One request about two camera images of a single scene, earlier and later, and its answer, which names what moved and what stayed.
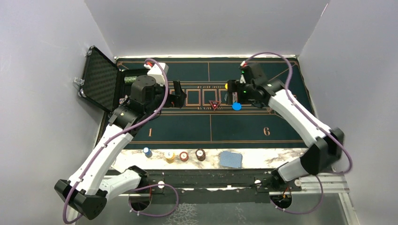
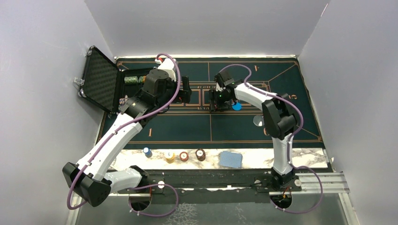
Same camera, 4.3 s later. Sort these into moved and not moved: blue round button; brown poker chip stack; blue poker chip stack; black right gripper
Moved: black right gripper
Not moved: blue round button; blue poker chip stack; brown poker chip stack
